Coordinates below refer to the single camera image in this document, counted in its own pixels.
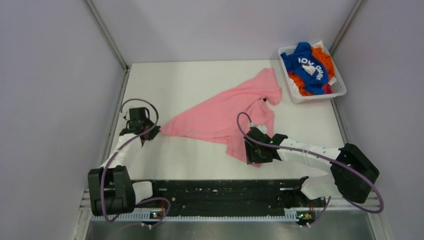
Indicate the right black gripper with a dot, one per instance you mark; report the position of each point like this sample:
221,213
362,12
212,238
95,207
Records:
251,157

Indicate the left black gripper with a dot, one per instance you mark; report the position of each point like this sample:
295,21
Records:
155,131

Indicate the pink t-shirt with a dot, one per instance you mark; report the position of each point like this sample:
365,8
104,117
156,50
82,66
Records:
215,119

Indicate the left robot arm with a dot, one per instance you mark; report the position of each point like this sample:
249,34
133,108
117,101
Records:
116,172

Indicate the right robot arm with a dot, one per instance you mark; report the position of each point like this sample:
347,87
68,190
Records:
348,172

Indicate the red t-shirt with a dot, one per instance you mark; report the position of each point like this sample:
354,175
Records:
327,88

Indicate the blue printed t-shirt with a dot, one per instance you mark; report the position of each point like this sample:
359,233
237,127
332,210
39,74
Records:
308,68

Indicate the white plastic basket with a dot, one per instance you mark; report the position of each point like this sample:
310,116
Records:
307,68

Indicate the orange t-shirt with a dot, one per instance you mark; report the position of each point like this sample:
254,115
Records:
323,59

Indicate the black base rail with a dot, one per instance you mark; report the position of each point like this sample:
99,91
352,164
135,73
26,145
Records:
218,198

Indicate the white slotted cable duct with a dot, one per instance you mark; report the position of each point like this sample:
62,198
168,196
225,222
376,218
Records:
153,216

